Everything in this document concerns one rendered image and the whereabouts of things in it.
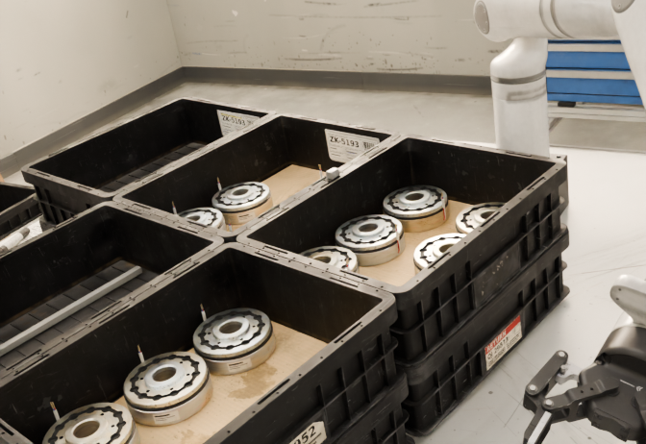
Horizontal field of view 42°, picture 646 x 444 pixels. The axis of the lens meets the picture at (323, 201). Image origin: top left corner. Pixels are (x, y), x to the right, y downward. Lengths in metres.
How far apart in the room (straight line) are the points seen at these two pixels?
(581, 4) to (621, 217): 0.51
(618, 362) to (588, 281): 0.62
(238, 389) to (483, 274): 0.35
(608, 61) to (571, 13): 1.90
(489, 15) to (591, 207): 0.43
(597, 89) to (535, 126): 1.67
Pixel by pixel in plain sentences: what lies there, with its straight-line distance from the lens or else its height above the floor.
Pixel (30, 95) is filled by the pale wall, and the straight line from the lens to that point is 4.59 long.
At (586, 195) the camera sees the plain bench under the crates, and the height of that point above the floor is 0.70.
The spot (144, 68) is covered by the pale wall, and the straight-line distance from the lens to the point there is 5.12.
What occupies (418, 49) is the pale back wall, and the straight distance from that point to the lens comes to 4.37.
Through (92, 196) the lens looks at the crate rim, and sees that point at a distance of 1.44.
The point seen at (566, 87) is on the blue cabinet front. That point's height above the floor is 0.37.
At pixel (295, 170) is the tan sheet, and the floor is 0.83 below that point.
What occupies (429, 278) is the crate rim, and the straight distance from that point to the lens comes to 1.01.
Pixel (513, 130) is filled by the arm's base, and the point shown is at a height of 0.89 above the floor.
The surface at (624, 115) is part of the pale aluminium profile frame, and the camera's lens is 3.16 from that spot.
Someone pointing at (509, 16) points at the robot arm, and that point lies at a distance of 1.36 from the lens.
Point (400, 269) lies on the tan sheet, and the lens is 1.22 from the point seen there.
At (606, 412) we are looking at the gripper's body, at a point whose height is 0.95.
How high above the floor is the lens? 1.45
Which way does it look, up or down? 25 degrees down
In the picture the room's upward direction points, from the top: 10 degrees counter-clockwise
